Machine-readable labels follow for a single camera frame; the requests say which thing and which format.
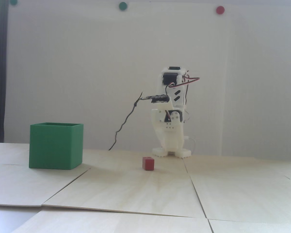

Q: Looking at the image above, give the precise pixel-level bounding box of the black window frame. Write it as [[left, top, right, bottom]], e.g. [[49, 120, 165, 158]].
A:
[[0, 0, 9, 143]]

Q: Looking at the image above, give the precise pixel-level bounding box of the thin black camera cable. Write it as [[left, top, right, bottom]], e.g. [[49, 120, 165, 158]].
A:
[[109, 90, 144, 151]]

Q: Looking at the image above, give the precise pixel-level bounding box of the red white servo wire bundle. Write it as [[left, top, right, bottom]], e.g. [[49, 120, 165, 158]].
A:
[[169, 70, 200, 122]]

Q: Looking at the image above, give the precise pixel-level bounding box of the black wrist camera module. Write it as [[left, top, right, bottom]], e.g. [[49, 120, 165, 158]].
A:
[[142, 94, 170, 104]]

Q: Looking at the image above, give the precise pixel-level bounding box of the green open-top box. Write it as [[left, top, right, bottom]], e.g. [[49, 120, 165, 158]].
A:
[[29, 123, 84, 170]]

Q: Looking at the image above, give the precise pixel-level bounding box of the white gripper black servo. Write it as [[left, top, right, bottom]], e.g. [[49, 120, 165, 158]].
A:
[[151, 109, 185, 156]]

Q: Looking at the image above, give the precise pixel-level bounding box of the white robot arm with base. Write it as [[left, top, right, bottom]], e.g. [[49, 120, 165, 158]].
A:
[[152, 66, 192, 158]]

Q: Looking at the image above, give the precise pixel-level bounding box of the small red block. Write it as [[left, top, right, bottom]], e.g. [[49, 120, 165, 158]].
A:
[[142, 157, 155, 171]]

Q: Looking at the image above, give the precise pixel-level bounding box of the white power cable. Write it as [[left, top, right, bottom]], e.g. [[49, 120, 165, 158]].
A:
[[183, 137, 197, 155]]

